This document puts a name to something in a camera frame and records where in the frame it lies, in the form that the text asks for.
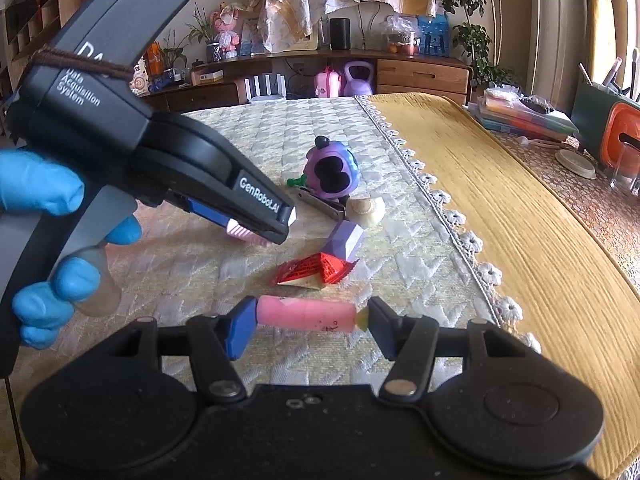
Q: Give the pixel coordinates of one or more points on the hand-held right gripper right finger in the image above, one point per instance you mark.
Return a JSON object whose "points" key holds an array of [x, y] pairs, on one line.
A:
{"points": [[381, 330]]}

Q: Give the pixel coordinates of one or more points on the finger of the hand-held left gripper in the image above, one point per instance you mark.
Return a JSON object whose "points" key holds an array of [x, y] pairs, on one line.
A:
{"points": [[207, 211], [275, 235]]}

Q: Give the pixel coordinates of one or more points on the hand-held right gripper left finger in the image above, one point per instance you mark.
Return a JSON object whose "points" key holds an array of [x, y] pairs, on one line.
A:
{"points": [[240, 327]]}

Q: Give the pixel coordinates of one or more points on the pink ribbed box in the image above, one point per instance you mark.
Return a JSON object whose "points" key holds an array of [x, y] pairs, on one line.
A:
{"points": [[245, 235]]}

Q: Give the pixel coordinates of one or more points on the red faceted plastic piece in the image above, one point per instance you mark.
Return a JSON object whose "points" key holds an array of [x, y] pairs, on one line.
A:
{"points": [[315, 270]]}

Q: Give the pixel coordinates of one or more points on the metal nail clipper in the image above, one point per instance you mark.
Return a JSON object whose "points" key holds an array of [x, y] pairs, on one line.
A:
{"points": [[320, 202]]}

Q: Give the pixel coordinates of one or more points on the pink tube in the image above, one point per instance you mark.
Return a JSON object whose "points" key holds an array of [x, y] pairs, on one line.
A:
{"points": [[305, 315]]}

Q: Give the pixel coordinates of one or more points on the lavender faceted box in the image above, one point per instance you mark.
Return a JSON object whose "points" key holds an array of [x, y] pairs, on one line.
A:
{"points": [[345, 240]]}

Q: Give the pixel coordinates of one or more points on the purple cartoon toy figure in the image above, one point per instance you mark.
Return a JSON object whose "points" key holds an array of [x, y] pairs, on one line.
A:
{"points": [[332, 167]]}

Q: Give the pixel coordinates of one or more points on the beige shell-shaped piece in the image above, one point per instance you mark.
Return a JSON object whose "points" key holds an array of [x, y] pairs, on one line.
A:
{"points": [[365, 210]]}

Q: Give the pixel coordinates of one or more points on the person's left hand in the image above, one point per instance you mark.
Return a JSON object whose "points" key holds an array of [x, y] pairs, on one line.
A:
{"points": [[45, 182]]}

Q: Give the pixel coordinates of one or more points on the small green piece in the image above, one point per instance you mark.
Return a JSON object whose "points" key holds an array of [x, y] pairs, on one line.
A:
{"points": [[295, 180]]}

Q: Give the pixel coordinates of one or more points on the blue toy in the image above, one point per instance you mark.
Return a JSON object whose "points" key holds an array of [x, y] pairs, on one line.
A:
{"points": [[165, 82]]}

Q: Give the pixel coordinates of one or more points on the orange paper bag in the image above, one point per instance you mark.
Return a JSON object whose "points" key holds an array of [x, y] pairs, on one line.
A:
{"points": [[154, 60]]}

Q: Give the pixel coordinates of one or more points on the brown elastic band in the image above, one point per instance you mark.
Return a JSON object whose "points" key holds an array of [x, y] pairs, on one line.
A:
{"points": [[75, 61]]}

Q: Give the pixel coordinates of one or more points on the small leafy potted plant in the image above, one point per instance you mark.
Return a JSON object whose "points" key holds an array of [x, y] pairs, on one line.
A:
{"points": [[172, 57]]}

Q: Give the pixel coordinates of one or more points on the white flat box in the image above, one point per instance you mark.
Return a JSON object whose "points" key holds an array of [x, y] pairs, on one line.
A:
{"points": [[207, 77]]}

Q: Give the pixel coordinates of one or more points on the potted orchid plant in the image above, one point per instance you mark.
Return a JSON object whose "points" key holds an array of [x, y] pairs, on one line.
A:
{"points": [[214, 52]]}

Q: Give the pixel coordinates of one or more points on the white router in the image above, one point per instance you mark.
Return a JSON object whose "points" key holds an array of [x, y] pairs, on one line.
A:
{"points": [[265, 94]]}

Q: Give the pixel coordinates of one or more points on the pink doll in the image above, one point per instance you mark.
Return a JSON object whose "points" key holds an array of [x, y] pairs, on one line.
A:
{"points": [[227, 30]]}

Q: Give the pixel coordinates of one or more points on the pink toy backpack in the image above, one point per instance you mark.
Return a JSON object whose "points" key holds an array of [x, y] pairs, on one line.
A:
{"points": [[327, 84]]}

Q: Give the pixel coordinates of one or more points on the yellow table runner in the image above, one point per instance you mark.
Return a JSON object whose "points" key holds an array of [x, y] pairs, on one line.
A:
{"points": [[525, 240]]}

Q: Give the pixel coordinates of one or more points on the purple kettlebell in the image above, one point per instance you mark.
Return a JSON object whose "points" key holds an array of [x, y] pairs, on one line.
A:
{"points": [[357, 82]]}

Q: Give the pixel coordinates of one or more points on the black cylinder speaker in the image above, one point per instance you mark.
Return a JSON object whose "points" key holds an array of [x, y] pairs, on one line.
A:
{"points": [[340, 34]]}

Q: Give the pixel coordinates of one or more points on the wooden TV cabinet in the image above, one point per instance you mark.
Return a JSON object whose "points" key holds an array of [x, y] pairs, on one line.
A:
{"points": [[420, 77]]}

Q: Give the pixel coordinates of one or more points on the plastic bag of fruit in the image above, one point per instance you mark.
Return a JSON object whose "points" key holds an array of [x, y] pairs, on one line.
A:
{"points": [[401, 37]]}

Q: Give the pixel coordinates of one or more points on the white plastic spoon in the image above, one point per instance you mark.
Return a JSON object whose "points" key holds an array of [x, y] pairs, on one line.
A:
{"points": [[540, 142]]}

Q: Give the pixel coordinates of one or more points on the stack of books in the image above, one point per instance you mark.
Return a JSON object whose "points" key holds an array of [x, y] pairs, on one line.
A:
{"points": [[520, 120]]}

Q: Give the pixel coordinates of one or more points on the white round lid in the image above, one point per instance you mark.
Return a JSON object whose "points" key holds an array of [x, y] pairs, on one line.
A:
{"points": [[575, 164]]}

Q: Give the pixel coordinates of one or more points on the blue photo card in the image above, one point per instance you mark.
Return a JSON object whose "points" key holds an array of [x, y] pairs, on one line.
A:
{"points": [[434, 35]]}

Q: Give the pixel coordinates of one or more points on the dark small object in bag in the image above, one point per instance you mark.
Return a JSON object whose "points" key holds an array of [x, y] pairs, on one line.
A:
{"points": [[536, 104]]}

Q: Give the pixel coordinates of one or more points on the tall potted tree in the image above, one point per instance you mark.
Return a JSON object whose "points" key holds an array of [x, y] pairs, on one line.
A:
{"points": [[470, 35]]}

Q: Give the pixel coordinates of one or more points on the clear drinking glass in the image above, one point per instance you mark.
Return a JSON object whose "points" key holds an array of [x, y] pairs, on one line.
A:
{"points": [[626, 170]]}

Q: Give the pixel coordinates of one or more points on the green and orange desk organizer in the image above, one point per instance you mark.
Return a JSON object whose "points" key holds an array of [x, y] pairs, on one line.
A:
{"points": [[615, 120]]}

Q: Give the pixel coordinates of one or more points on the white standing air conditioner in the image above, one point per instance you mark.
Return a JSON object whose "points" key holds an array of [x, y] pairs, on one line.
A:
{"points": [[557, 25]]}

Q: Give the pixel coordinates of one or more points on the yellow curtain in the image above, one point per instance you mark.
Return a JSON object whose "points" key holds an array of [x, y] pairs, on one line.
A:
{"points": [[602, 20]]}

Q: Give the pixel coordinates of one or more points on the wooden wall shelf unit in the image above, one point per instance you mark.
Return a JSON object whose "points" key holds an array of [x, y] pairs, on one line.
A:
{"points": [[30, 10]]}

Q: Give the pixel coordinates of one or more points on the picture frame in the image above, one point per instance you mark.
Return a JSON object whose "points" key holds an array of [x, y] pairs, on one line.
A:
{"points": [[252, 37]]}

